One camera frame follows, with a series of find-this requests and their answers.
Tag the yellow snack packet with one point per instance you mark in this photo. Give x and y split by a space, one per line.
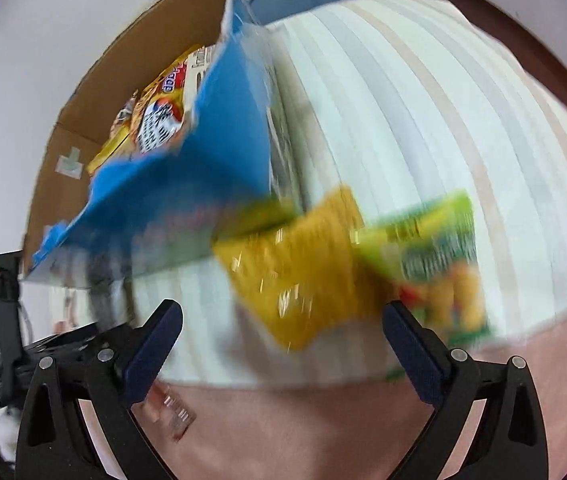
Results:
303 270

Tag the green snack packet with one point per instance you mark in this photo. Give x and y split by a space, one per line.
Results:
433 265

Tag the orange snack packet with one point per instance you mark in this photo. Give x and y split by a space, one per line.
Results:
171 407

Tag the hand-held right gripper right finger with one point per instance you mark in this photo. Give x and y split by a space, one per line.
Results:
411 350

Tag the cat print blanket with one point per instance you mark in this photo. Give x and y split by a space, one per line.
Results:
413 135

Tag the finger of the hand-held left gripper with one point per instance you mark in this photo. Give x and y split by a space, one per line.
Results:
7 300

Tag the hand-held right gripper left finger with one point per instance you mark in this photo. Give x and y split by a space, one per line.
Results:
156 345

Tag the large red yellow chips bag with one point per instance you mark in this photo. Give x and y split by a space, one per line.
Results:
143 115

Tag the cardboard box blue print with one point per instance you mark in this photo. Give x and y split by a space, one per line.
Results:
223 150

